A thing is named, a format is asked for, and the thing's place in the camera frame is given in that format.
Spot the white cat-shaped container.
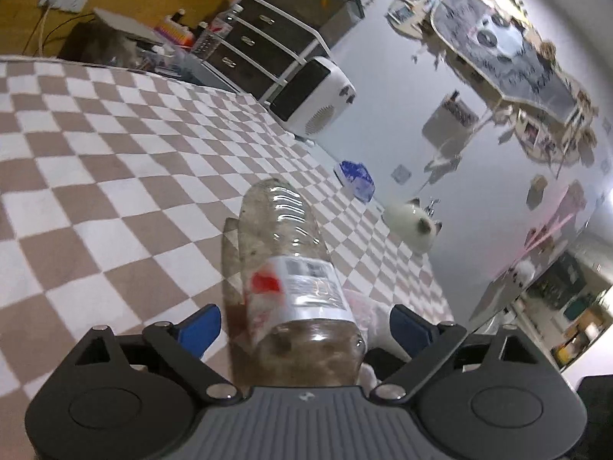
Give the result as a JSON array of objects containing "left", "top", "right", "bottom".
[{"left": 382, "top": 197, "right": 443, "bottom": 255}]

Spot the clear plastic bottle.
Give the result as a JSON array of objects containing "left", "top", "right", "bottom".
[{"left": 233, "top": 177, "right": 367, "bottom": 388}]

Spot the wall photo collage board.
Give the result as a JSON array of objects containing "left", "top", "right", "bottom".
[{"left": 387, "top": 0, "right": 598, "bottom": 167}]

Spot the black drawer unit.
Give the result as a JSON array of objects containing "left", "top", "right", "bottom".
[{"left": 205, "top": 0, "right": 331, "bottom": 103}]

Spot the blue white small box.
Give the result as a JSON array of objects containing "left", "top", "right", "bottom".
[{"left": 334, "top": 160, "right": 375, "bottom": 204}]

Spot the crumpled white tissue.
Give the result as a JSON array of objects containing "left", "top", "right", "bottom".
[{"left": 344, "top": 289, "right": 410, "bottom": 394}]

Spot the checkered brown white tablecloth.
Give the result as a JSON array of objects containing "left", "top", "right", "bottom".
[{"left": 1, "top": 56, "right": 452, "bottom": 459}]

